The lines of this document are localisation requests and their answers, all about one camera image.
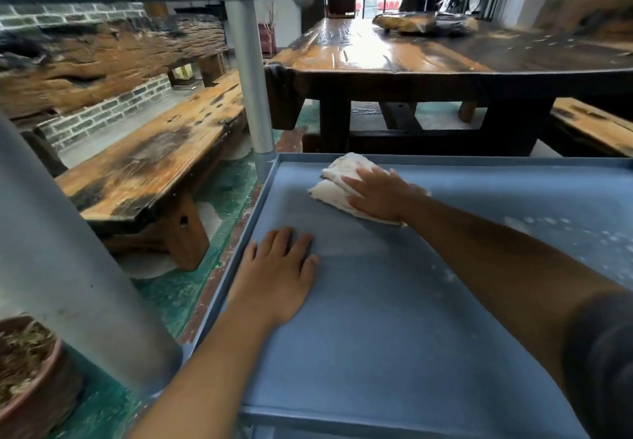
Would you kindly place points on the dark wooden slab tray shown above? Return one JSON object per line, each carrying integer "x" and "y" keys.
{"x": 405, "y": 22}

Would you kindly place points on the person's right forearm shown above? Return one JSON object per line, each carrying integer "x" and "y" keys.
{"x": 504, "y": 265}

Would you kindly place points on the person's right hand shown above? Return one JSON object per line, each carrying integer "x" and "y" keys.
{"x": 383, "y": 196}

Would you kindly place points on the person's left hand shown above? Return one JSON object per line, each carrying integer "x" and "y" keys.
{"x": 272, "y": 285}

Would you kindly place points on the potted green shrub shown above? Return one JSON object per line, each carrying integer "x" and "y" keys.
{"x": 29, "y": 384}

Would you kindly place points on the person's left forearm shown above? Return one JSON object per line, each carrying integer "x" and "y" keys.
{"x": 207, "y": 384}

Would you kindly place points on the rustic wooden bench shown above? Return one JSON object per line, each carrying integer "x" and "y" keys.
{"x": 148, "y": 157}
{"x": 593, "y": 122}

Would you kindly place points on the rustic wooden table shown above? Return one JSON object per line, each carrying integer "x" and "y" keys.
{"x": 395, "y": 78}

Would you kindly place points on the white cleaning cloth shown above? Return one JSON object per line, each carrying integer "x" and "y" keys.
{"x": 341, "y": 169}

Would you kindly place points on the small lantern box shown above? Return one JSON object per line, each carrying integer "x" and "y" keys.
{"x": 182, "y": 74}

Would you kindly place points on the gray shirt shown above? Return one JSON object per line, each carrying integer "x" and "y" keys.
{"x": 603, "y": 364}

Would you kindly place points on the red vase with twigs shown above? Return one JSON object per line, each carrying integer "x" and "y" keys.
{"x": 267, "y": 38}

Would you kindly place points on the blue plastic cart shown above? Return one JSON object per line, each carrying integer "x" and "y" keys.
{"x": 395, "y": 330}

